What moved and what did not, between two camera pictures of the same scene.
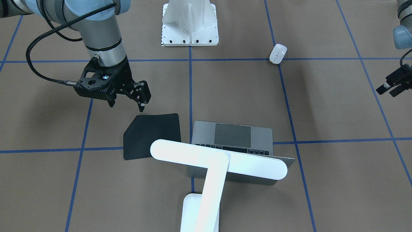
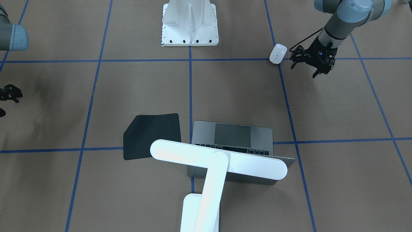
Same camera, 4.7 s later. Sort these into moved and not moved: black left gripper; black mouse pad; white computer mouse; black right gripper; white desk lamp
Moved: black right gripper; black left gripper
Not moved: white computer mouse; white desk lamp; black mouse pad
